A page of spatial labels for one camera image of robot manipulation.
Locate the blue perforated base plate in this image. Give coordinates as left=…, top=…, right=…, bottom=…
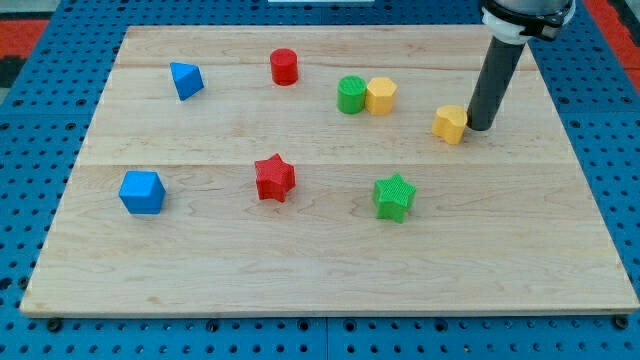
left=1, top=1, right=639, bottom=359

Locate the green cylinder block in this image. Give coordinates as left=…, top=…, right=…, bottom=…
left=337, top=75, right=367, bottom=114

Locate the wooden board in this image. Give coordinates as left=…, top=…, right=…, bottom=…
left=20, top=25, right=639, bottom=318

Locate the red cylinder block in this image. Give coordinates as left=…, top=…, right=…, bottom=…
left=269, top=48, right=299, bottom=86

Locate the blue hexagon block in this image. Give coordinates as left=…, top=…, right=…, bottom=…
left=119, top=170, right=166, bottom=215

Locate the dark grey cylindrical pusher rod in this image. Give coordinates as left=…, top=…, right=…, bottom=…
left=467, top=37, right=524, bottom=131

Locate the yellow hexagon block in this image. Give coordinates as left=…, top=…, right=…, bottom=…
left=365, top=77, right=398, bottom=115

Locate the red star block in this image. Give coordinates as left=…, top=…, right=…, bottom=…
left=254, top=153, right=296, bottom=202

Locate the green star block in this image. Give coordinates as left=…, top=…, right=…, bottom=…
left=372, top=173, right=417, bottom=223

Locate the blue triangle block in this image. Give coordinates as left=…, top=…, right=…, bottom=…
left=169, top=62, right=204, bottom=101

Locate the robot wrist flange white black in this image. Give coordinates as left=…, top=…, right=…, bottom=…
left=480, top=0, right=576, bottom=45

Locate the yellow heart block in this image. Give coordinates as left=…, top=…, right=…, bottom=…
left=431, top=105, right=468, bottom=145

